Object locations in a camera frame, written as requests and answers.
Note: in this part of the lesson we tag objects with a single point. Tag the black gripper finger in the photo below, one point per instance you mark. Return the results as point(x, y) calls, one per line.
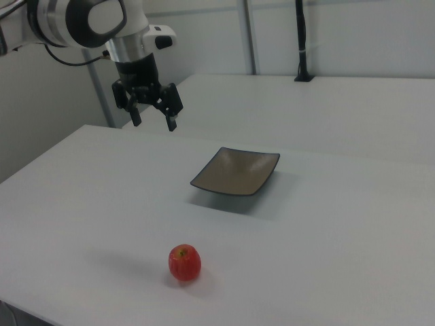
point(135, 113)
point(171, 105)

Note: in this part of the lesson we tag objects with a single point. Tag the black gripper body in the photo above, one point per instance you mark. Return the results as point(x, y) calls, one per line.
point(137, 73)

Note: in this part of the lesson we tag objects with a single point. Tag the red apple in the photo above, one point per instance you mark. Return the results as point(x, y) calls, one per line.
point(184, 263)

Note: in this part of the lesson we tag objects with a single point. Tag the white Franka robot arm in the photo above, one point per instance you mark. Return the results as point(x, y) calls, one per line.
point(54, 20)

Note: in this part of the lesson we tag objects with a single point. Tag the square brown ceramic plate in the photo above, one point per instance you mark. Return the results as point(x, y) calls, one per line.
point(234, 173)

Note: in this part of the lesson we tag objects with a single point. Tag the grey metal partition post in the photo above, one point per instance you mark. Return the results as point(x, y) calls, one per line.
point(249, 37)
point(102, 98)

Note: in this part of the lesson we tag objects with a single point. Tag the black camera stand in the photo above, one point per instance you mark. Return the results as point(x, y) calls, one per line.
point(301, 34)

